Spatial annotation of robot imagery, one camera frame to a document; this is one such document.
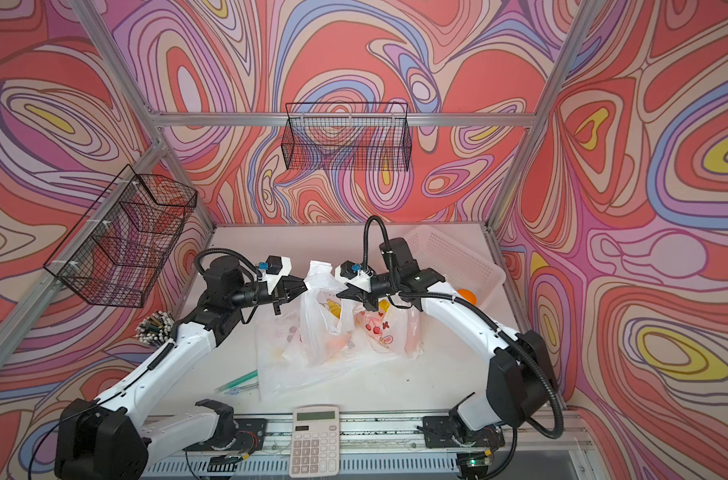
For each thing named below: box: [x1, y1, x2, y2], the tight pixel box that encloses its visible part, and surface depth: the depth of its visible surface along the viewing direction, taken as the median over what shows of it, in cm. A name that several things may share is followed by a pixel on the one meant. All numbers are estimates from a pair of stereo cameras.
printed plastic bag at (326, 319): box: [283, 261, 356, 366], surface depth 76 cm
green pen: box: [218, 370, 259, 393], surface depth 84 cm
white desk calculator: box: [289, 405, 340, 478], surface depth 72 cm
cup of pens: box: [135, 310, 175, 346], surface depth 75 cm
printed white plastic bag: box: [354, 298, 424, 360], surface depth 84 cm
